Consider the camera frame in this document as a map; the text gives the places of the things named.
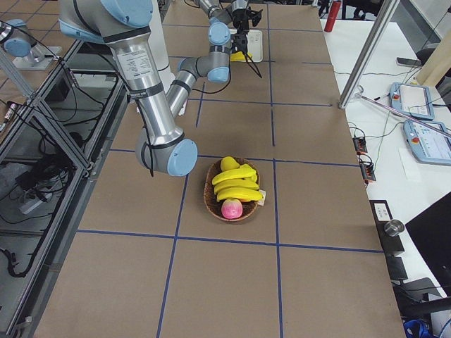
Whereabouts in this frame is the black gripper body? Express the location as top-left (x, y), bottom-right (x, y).
top-left (235, 33), bottom-right (247, 49)
top-left (232, 8), bottom-right (249, 30)

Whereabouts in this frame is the yellow banana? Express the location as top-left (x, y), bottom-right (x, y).
top-left (211, 167), bottom-right (257, 186)
top-left (214, 179), bottom-right (259, 194)
top-left (230, 51), bottom-right (252, 62)
top-left (216, 187), bottom-right (263, 201)

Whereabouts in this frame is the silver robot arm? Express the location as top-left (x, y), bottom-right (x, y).
top-left (190, 0), bottom-right (262, 32)
top-left (59, 1), bottom-right (248, 176)

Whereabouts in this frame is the brown wicker basket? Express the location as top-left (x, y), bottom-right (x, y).
top-left (204, 157), bottom-right (260, 222)

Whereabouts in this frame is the white bear tray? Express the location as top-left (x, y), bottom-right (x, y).
top-left (247, 30), bottom-right (264, 63)

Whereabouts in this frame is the red bottle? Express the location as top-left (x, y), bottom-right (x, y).
top-left (324, 0), bottom-right (342, 32)

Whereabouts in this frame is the yellow pear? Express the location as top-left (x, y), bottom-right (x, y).
top-left (220, 156), bottom-right (240, 172)

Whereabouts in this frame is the black smartphone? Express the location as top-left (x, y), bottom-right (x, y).
top-left (396, 57), bottom-right (422, 68)

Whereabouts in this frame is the paper price tag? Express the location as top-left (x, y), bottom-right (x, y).
top-left (257, 189), bottom-right (266, 206)

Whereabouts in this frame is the pink apple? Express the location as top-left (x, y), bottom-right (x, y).
top-left (221, 199), bottom-right (243, 220)

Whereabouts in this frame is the pink white rod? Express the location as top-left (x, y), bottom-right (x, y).
top-left (355, 93), bottom-right (450, 139)

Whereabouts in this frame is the blue teach pendant far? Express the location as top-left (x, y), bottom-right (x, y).
top-left (390, 82), bottom-right (435, 121)

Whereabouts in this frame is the blue teach pendant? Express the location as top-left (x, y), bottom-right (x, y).
top-left (403, 120), bottom-right (450, 165)
top-left (390, 82), bottom-right (435, 121)

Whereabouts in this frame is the blue teach pendant near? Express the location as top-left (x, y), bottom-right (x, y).
top-left (403, 120), bottom-right (450, 165)

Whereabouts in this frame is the metal cup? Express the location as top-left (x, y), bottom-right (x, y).
top-left (383, 219), bottom-right (405, 237)

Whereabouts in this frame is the aluminium frame post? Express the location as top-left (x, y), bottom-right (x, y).
top-left (338, 0), bottom-right (400, 109)

